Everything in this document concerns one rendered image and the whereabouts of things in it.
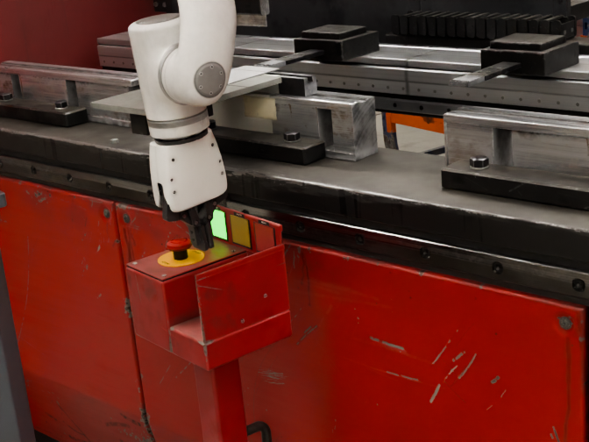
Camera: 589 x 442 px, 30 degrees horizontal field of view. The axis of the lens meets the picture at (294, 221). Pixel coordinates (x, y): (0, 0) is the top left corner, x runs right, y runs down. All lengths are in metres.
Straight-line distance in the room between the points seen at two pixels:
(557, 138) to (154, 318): 0.65
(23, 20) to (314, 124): 1.03
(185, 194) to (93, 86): 0.75
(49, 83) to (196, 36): 0.99
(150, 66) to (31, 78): 0.96
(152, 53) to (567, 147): 0.57
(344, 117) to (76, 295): 0.78
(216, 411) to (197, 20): 0.63
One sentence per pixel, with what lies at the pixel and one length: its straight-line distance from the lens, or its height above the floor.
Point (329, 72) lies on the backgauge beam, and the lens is 2.12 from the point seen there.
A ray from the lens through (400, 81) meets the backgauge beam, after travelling 2.02.
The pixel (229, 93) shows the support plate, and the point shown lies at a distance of 1.77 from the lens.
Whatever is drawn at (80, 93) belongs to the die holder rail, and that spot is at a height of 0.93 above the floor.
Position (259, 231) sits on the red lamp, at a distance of 1.65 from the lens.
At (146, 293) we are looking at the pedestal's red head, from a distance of 1.67.
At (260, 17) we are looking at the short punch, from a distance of 1.89.
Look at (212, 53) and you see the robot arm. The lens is 1.41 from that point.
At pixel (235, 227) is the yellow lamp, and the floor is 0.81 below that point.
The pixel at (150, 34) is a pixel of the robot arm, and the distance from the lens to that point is 1.47.
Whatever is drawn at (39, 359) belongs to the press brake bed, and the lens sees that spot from 2.50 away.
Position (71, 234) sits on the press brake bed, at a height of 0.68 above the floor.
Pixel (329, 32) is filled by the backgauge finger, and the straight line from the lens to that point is 2.06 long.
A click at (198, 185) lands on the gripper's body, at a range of 1.54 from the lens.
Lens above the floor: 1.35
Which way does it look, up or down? 18 degrees down
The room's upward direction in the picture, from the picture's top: 5 degrees counter-clockwise
